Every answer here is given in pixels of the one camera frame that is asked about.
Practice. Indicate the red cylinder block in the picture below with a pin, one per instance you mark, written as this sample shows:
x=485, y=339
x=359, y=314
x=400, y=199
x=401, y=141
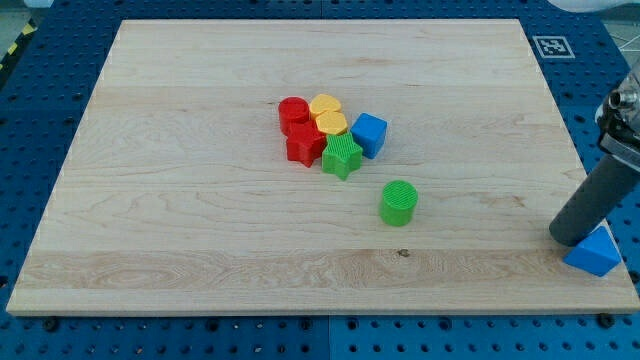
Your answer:
x=292, y=110

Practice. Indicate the green star block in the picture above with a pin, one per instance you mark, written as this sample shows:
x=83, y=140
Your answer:
x=341, y=156

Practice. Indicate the yellow heart block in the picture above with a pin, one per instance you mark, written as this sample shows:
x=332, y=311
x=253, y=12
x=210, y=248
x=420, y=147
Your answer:
x=323, y=103

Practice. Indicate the wooden board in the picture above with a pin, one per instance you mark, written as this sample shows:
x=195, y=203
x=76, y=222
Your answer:
x=176, y=197

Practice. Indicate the yellow hexagon block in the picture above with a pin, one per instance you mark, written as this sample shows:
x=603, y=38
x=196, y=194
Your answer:
x=332, y=123

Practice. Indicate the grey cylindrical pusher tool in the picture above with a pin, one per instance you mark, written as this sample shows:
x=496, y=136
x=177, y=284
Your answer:
x=611, y=180

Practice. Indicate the blue triangle block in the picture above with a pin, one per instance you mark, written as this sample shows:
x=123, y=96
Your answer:
x=596, y=254

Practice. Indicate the red star block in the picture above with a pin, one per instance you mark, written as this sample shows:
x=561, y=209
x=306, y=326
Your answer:
x=305, y=143

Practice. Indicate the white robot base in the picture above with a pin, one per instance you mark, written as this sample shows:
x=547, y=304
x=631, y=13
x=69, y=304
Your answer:
x=583, y=6

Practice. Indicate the green cylinder block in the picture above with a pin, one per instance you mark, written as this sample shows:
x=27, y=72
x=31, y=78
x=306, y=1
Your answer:
x=398, y=202

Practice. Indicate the fiducial marker tag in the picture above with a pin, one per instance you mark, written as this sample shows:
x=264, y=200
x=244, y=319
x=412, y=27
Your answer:
x=553, y=47

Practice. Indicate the blue cube block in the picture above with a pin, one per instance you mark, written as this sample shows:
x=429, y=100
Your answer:
x=369, y=132

